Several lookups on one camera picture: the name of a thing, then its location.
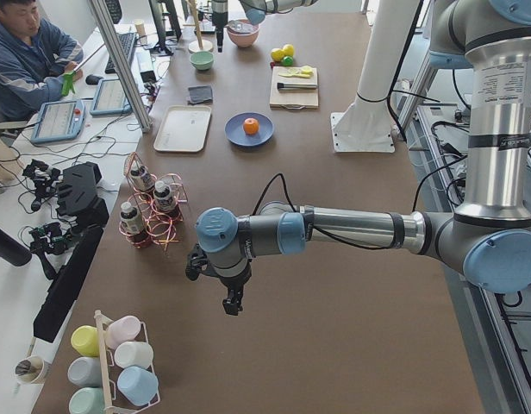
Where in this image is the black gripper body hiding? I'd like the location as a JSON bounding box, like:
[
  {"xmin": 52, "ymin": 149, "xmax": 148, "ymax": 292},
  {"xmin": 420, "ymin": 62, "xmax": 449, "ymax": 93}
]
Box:
[
  {"xmin": 185, "ymin": 243, "xmax": 252, "ymax": 300},
  {"xmin": 211, "ymin": 12, "xmax": 228, "ymax": 31}
]

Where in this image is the blue ceramic plate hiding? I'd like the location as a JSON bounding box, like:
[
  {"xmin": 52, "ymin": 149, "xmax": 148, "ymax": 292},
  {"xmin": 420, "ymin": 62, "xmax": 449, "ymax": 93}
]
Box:
[{"xmin": 224, "ymin": 112, "xmax": 275, "ymax": 148}]

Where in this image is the orange mandarin fruit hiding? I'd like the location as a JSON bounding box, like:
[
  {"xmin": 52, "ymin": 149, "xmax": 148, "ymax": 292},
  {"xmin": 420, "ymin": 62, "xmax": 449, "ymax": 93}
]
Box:
[{"xmin": 242, "ymin": 117, "xmax": 260, "ymax": 135}]

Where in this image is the pink bowl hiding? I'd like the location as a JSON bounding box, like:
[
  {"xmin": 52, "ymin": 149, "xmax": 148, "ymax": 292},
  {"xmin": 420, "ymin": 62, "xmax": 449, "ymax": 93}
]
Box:
[{"xmin": 227, "ymin": 19, "xmax": 259, "ymax": 48}]

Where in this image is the wooden cup tree stand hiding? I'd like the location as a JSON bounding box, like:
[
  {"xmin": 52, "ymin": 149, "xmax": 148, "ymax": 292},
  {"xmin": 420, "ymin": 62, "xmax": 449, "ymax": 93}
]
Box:
[{"xmin": 185, "ymin": 0, "xmax": 214, "ymax": 53}]

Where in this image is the green ceramic bowl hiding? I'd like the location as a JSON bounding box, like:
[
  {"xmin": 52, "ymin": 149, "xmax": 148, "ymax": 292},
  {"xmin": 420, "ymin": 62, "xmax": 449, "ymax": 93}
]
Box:
[{"xmin": 190, "ymin": 51, "xmax": 214, "ymax": 71}]

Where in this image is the yellow lemon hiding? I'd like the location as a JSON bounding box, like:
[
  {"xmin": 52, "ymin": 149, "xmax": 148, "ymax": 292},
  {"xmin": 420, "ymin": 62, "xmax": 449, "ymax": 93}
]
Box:
[
  {"xmin": 270, "ymin": 48, "xmax": 285, "ymax": 62},
  {"xmin": 282, "ymin": 44, "xmax": 295, "ymax": 57}
]

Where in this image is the dark grey folded cloth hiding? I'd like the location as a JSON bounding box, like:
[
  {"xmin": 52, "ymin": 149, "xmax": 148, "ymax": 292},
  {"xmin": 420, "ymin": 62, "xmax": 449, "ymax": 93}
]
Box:
[{"xmin": 187, "ymin": 85, "xmax": 213, "ymax": 105}]

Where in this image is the green lime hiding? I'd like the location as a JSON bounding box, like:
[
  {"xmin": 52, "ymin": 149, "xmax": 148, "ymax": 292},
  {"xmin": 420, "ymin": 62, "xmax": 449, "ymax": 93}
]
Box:
[{"xmin": 280, "ymin": 56, "xmax": 294, "ymax": 67}]

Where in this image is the dark drink bottle middle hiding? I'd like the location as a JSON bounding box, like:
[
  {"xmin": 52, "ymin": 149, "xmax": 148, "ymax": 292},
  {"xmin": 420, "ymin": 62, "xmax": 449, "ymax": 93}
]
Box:
[{"xmin": 153, "ymin": 180, "xmax": 179, "ymax": 218}]

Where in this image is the dark drink bottle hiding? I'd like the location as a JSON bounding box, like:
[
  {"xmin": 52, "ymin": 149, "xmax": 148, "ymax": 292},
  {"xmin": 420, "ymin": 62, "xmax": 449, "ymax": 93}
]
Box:
[
  {"xmin": 129, "ymin": 165, "xmax": 154, "ymax": 192},
  {"xmin": 153, "ymin": 180, "xmax": 179, "ymax": 218},
  {"xmin": 120, "ymin": 201, "xmax": 148, "ymax": 248}
]

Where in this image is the dark drink bottle front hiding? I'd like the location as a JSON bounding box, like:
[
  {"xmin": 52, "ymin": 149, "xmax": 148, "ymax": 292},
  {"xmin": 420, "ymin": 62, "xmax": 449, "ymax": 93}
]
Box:
[{"xmin": 120, "ymin": 201, "xmax": 148, "ymax": 248}]

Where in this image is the black keyboard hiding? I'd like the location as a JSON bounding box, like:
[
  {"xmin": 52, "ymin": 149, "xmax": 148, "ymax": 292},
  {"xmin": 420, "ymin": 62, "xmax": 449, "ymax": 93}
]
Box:
[{"xmin": 104, "ymin": 31, "xmax": 138, "ymax": 74}]

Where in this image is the pink plastic cup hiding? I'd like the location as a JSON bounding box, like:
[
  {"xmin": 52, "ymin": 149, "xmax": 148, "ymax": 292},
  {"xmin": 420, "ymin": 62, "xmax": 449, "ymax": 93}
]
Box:
[{"xmin": 104, "ymin": 315, "xmax": 141, "ymax": 349}]

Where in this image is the dark drink bottle back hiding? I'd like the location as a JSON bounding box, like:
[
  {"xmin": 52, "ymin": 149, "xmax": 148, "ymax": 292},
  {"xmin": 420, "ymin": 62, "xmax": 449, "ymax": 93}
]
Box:
[{"xmin": 129, "ymin": 165, "xmax": 154, "ymax": 192}]

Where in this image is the cream plastic tray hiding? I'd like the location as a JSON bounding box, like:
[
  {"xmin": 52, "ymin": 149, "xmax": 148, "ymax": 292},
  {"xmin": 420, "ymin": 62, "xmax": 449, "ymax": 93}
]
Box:
[{"xmin": 153, "ymin": 105, "xmax": 211, "ymax": 153}]

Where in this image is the wooden cutting board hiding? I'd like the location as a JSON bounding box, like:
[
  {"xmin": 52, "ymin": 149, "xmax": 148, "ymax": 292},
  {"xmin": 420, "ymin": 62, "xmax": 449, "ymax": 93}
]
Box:
[{"xmin": 269, "ymin": 66, "xmax": 319, "ymax": 110}]

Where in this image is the white plastic cup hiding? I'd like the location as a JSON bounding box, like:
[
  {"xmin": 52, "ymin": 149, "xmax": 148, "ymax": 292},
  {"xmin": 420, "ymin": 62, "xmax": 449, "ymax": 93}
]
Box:
[{"xmin": 114, "ymin": 341, "xmax": 154, "ymax": 369}]

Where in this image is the blue plastic cup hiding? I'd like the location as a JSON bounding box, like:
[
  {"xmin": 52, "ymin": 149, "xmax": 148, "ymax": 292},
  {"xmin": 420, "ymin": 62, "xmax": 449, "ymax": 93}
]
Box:
[{"xmin": 116, "ymin": 366, "xmax": 159, "ymax": 406}]

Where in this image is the teach pendant far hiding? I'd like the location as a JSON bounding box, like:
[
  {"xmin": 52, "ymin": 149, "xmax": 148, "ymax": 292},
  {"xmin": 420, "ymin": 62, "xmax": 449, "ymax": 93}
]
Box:
[{"xmin": 90, "ymin": 78, "xmax": 132, "ymax": 117}]

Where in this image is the teach pendant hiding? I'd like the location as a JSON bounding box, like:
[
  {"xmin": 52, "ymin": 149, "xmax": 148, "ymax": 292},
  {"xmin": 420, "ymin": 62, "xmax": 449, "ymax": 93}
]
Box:
[
  {"xmin": 90, "ymin": 78, "xmax": 132, "ymax": 117},
  {"xmin": 30, "ymin": 100, "xmax": 85, "ymax": 144}
]

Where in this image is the yellow plastic cup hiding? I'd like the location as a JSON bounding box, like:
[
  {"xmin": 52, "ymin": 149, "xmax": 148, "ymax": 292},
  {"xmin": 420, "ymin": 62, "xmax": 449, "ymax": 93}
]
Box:
[{"xmin": 71, "ymin": 325, "xmax": 99, "ymax": 357}]

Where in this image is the black computer mouse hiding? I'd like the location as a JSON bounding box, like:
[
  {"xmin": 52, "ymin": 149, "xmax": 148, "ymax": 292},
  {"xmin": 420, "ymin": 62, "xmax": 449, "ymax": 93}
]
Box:
[{"xmin": 85, "ymin": 74, "xmax": 103, "ymax": 85}]

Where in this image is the grey plastic cup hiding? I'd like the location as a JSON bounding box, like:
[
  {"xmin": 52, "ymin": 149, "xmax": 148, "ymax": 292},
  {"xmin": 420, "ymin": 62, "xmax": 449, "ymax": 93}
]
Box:
[{"xmin": 67, "ymin": 356, "xmax": 102, "ymax": 387}]

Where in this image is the green clamp tool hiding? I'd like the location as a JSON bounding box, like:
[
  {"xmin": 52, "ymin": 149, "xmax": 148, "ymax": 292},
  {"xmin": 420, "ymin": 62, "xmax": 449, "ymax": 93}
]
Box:
[{"xmin": 61, "ymin": 71, "xmax": 77, "ymax": 97}]

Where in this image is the mint green plastic cup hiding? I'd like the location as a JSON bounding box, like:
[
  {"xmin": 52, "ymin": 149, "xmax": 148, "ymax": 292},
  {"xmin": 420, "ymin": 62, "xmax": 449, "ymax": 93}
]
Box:
[{"xmin": 68, "ymin": 387, "xmax": 104, "ymax": 414}]

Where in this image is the teach pendant near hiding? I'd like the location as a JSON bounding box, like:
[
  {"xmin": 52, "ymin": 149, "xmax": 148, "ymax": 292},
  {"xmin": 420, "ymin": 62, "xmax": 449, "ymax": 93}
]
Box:
[{"xmin": 30, "ymin": 100, "xmax": 85, "ymax": 144}]

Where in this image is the seated person blue jacket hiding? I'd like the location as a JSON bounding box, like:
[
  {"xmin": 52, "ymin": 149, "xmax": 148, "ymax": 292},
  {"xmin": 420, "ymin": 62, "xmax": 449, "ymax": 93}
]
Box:
[{"xmin": 0, "ymin": 1, "xmax": 84, "ymax": 121}]

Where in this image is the black water bottle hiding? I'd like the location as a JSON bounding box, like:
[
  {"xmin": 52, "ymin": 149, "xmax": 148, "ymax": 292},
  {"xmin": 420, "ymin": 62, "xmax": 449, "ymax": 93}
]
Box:
[{"xmin": 0, "ymin": 229, "xmax": 32, "ymax": 267}]

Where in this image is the copper wire bottle rack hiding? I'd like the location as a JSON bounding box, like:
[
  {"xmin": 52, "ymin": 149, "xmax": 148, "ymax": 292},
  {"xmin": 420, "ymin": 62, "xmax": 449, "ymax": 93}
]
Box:
[{"xmin": 118, "ymin": 152, "xmax": 188, "ymax": 251}]

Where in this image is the white wire cup rack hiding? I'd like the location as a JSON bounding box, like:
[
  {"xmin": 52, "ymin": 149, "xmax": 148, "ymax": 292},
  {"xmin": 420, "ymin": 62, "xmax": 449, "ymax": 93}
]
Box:
[{"xmin": 94, "ymin": 310, "xmax": 161, "ymax": 414}]

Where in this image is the aluminium frame post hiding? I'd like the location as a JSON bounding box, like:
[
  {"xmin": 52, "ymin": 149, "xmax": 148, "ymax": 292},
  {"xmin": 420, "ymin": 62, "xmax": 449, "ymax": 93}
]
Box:
[{"xmin": 88, "ymin": 0, "xmax": 152, "ymax": 133}]

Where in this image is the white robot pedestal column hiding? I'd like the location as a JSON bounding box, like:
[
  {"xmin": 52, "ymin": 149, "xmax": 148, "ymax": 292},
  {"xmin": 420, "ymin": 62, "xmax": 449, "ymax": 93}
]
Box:
[{"xmin": 331, "ymin": 0, "xmax": 422, "ymax": 153}]

